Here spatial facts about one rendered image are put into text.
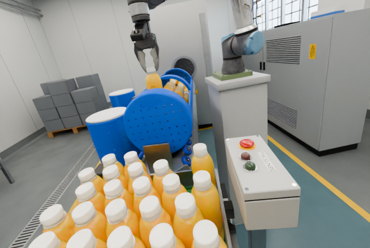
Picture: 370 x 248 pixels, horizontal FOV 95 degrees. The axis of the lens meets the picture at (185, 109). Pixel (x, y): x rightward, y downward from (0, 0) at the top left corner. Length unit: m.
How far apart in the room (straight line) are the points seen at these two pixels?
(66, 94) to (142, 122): 3.77
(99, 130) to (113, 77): 4.99
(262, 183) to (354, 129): 2.27
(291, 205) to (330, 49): 1.80
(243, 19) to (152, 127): 0.69
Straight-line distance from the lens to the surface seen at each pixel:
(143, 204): 0.39
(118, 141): 1.22
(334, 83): 2.20
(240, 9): 1.00
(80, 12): 6.41
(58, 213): 0.48
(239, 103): 1.08
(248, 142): 0.47
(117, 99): 2.00
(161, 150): 0.65
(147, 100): 0.67
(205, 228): 0.33
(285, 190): 0.38
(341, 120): 2.42
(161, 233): 0.34
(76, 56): 6.44
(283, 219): 0.43
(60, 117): 4.68
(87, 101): 4.28
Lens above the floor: 1.36
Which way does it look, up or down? 19 degrees down
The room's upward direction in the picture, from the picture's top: 10 degrees counter-clockwise
